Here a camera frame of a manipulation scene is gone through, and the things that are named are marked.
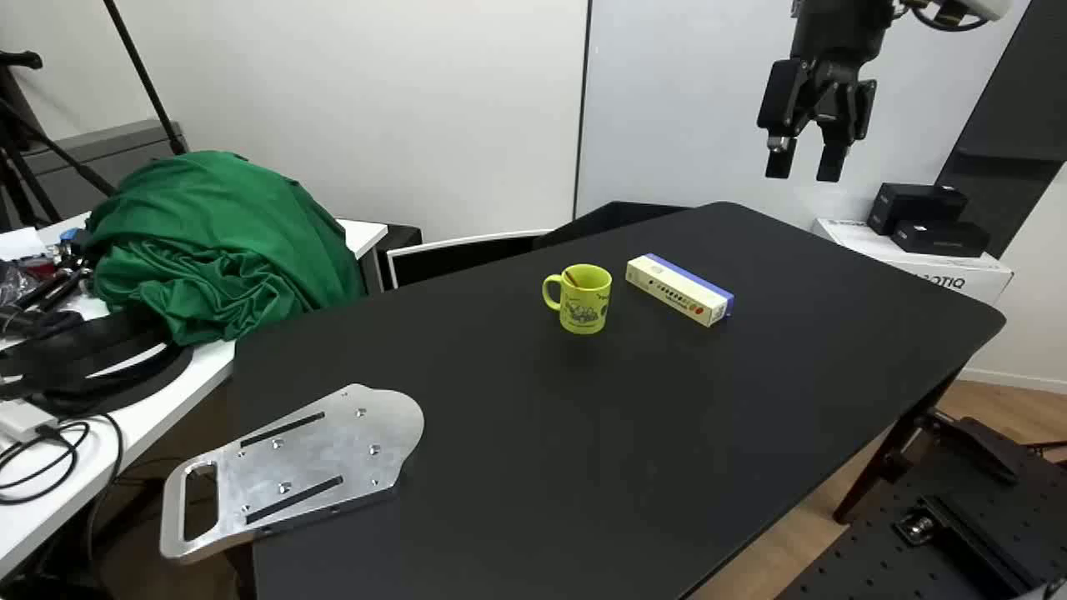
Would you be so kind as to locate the black boxy device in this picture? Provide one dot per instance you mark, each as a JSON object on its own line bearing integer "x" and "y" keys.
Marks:
{"x": 911, "y": 206}

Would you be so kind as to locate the white and blue carton box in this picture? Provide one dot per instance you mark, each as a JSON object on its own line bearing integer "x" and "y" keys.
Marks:
{"x": 678, "y": 289}

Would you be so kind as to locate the grey cabinet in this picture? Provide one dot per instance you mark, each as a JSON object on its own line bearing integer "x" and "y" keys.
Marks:
{"x": 104, "y": 155}

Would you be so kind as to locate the black tripod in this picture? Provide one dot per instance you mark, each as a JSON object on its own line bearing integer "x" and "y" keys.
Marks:
{"x": 23, "y": 139}

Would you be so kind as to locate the yellow-green mug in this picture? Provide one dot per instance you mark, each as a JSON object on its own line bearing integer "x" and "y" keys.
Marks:
{"x": 585, "y": 303}

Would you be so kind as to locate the white cardboard box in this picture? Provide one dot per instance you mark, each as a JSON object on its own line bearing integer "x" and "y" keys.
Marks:
{"x": 946, "y": 272}

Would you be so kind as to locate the pile of small tools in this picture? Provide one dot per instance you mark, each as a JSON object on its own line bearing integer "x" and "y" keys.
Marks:
{"x": 38, "y": 278}

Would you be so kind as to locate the thin black pole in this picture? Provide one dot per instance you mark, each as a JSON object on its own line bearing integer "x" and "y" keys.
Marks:
{"x": 146, "y": 77}

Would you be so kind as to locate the black perforated breadboard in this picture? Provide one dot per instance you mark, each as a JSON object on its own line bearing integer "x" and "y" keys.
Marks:
{"x": 946, "y": 535}

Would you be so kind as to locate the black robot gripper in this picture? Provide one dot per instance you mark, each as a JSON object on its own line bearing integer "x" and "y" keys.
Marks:
{"x": 817, "y": 94}

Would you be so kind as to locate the dark wall panel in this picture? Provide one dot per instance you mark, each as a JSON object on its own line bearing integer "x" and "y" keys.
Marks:
{"x": 1018, "y": 112}

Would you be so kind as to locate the white side table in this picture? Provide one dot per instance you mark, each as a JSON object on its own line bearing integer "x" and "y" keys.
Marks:
{"x": 188, "y": 388}

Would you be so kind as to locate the flat black device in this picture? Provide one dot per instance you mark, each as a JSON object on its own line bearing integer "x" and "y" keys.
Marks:
{"x": 946, "y": 239}

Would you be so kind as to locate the green cloth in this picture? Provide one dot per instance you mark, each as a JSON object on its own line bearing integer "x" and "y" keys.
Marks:
{"x": 211, "y": 245}

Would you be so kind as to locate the black table leg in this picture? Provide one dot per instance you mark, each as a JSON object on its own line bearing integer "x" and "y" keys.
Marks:
{"x": 886, "y": 463}

